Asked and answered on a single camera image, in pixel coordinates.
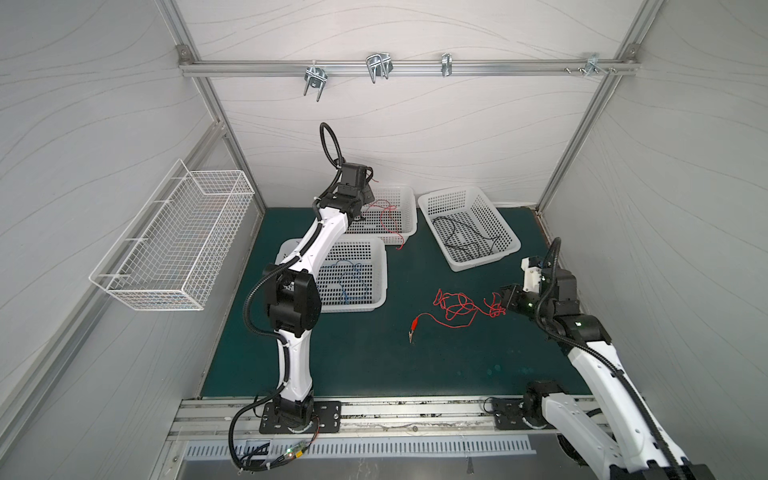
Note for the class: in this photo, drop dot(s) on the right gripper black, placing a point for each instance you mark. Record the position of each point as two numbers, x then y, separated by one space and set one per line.
514 296

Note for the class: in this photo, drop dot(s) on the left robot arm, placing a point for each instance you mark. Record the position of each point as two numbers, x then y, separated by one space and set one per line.
285 304

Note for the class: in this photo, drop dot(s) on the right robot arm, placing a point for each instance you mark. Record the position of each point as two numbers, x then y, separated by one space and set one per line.
634 445

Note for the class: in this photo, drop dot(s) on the white basket back right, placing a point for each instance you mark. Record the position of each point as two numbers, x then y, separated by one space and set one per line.
468 228

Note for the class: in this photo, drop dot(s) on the red alligator clip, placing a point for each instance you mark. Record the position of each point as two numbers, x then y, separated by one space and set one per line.
412 329

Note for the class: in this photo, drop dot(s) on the white basket back middle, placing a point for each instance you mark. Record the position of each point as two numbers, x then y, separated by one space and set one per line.
392 216

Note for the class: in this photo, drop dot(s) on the white basket front left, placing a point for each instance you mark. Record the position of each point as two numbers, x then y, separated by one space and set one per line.
349 275

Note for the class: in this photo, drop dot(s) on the metal hook clamp right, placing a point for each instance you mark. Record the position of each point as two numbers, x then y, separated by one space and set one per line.
592 67

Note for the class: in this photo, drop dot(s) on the metal hook clamp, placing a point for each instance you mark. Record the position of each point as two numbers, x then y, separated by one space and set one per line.
315 79
592 67
379 65

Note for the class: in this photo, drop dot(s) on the metal hook small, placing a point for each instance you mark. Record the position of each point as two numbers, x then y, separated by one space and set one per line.
446 65

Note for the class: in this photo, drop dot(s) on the metal hook clamp middle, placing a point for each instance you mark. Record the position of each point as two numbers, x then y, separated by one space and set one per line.
379 65

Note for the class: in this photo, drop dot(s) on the metal hook clamp left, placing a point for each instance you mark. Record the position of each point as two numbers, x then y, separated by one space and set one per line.
315 79

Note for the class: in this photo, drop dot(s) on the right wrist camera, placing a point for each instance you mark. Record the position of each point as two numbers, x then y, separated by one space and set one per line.
532 271

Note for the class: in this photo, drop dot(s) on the white vented cable duct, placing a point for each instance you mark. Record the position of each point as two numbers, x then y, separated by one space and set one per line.
330 447

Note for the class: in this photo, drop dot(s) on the aluminium crossbar rail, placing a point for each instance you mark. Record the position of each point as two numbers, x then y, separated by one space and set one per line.
401 68

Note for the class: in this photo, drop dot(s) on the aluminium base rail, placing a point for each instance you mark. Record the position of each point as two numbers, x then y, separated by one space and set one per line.
358 417

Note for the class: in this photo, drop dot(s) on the white wire wall basket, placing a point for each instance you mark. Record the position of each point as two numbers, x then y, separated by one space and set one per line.
171 252

